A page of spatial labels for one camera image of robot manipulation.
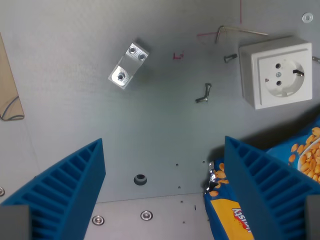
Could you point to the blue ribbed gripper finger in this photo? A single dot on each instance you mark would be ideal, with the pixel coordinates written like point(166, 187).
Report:
point(260, 180)
point(75, 180)

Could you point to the metal allen key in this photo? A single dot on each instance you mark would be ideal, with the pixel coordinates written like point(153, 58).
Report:
point(219, 32)

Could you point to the white power socket box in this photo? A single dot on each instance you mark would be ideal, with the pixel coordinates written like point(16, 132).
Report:
point(275, 72)

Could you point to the thin metal pin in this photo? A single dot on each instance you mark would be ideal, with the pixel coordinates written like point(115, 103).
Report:
point(316, 59)

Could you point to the blue peanut snack bag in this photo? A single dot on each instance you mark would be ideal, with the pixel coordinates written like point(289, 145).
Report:
point(225, 220)

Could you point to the metal washer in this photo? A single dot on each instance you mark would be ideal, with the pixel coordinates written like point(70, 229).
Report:
point(304, 18)

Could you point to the aluminium block with holes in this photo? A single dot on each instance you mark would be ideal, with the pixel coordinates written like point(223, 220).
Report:
point(130, 63)

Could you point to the round table fastening bolt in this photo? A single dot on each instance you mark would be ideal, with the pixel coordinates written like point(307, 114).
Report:
point(1, 192)
point(98, 220)
point(146, 215)

